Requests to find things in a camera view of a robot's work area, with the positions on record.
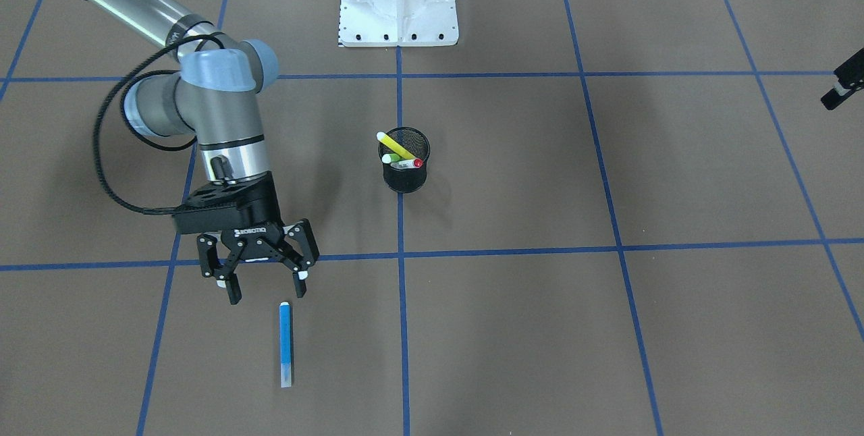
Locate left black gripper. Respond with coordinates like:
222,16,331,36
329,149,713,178
821,49,864,111

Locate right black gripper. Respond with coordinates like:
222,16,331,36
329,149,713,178
173,171,320,306

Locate blue highlighter pen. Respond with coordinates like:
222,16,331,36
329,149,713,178
278,302,293,389

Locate green highlighter pen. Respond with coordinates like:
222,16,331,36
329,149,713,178
381,153,402,165

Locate yellow highlighter pen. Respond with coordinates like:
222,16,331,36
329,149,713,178
376,131,416,161

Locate red capped white marker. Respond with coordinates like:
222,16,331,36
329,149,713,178
389,157,424,171

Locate black mesh pen cup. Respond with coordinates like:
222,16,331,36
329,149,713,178
376,128,430,194

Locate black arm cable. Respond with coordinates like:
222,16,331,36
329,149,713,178
94,32,227,215

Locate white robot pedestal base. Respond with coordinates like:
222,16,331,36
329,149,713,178
337,0,460,48

